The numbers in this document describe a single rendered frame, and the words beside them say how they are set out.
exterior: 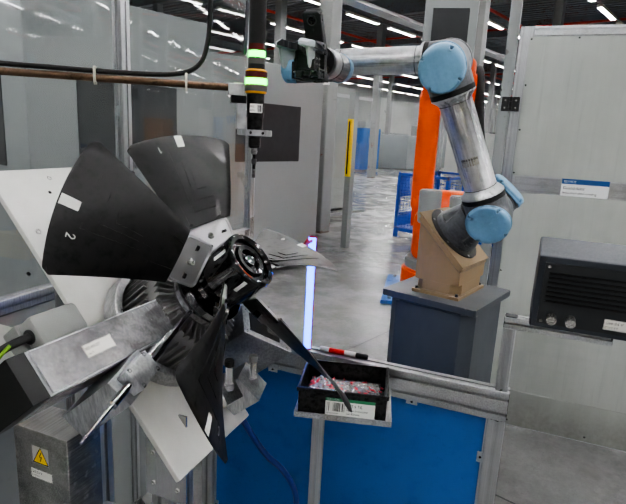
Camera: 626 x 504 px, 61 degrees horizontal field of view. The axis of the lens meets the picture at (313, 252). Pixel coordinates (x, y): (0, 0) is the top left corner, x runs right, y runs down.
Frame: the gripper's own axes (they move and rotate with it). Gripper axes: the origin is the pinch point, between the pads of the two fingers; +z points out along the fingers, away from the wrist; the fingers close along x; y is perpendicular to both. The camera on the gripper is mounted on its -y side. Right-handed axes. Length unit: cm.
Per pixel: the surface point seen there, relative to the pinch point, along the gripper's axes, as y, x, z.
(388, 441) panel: 104, -23, -20
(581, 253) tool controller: 45, -64, -17
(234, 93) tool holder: 12.8, 2.6, 19.3
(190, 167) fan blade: 27.8, 15.0, 17.1
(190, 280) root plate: 48, 4, 33
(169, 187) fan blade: 31.8, 16.8, 22.0
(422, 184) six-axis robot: 63, 44, -389
